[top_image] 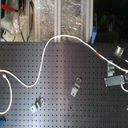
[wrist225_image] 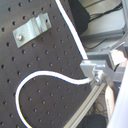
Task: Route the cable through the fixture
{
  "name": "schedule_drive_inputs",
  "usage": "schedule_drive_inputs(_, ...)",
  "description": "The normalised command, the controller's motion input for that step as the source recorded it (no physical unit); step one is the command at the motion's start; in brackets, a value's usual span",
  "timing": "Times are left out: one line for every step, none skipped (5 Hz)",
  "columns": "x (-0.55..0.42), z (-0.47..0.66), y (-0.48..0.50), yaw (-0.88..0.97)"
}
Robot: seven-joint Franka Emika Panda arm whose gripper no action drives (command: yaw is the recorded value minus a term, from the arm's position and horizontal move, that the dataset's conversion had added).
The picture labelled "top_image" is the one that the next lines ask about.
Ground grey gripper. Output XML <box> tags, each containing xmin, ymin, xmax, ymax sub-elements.
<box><xmin>104</xmin><ymin>74</ymin><xmax>128</xmax><ymax>87</ymax></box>

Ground white cable with red mark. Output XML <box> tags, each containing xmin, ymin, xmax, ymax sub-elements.
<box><xmin>0</xmin><ymin>34</ymin><xmax>128</xmax><ymax>89</ymax></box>

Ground metal clip upper right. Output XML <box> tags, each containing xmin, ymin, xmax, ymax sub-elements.
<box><xmin>114</xmin><ymin>46</ymin><xmax>124</xmax><ymax>57</ymax></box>

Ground blue object bottom left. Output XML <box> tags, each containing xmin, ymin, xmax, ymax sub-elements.
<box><xmin>0</xmin><ymin>116</ymin><xmax>6</xmax><ymax>126</ymax></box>

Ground metal cable clip centre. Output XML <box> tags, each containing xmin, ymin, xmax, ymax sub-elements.
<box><xmin>70</xmin><ymin>77</ymin><xmax>82</xmax><ymax>97</ymax></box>

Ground metal cable clip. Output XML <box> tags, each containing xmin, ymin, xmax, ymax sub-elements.
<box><xmin>70</xmin><ymin>77</ymin><xmax>82</xmax><ymax>97</ymax></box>
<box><xmin>30</xmin><ymin>97</ymin><xmax>45</xmax><ymax>113</ymax></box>

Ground blue clamp handle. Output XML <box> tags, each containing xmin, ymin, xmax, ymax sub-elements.
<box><xmin>90</xmin><ymin>26</ymin><xmax>98</xmax><ymax>44</ymax></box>

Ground metal cable clip lower left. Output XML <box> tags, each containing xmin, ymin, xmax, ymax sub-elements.
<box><xmin>30</xmin><ymin>97</ymin><xmax>45</xmax><ymax>113</ymax></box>

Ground white aluminium frame post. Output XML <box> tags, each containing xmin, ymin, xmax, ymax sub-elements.
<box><xmin>54</xmin><ymin>0</ymin><xmax>61</xmax><ymax>42</ymax></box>

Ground white looped cable left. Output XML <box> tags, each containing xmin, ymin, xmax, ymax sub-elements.
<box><xmin>0</xmin><ymin>73</ymin><xmax>14</xmax><ymax>115</ymax></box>

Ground red handled tool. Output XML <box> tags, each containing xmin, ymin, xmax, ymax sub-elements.
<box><xmin>7</xmin><ymin>8</ymin><xmax>25</xmax><ymax>15</ymax></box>

